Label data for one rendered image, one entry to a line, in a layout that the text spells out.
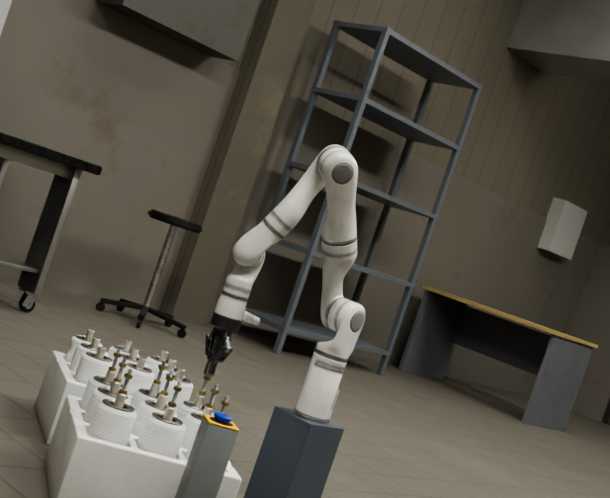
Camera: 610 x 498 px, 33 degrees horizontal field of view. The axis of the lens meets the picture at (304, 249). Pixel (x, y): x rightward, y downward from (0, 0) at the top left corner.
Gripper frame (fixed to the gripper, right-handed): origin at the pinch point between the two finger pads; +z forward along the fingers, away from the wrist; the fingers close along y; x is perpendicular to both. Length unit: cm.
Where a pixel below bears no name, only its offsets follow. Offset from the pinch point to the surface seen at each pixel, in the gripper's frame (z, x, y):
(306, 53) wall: -153, 188, -385
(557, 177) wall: -159, 514, -484
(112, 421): 12.9, -30.3, 22.4
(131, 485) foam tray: 25.0, -22.9, 27.1
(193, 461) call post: 13.7, -16.9, 39.9
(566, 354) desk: -17, 425, -312
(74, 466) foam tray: 24.0, -36.1, 24.3
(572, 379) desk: 0, 445, -318
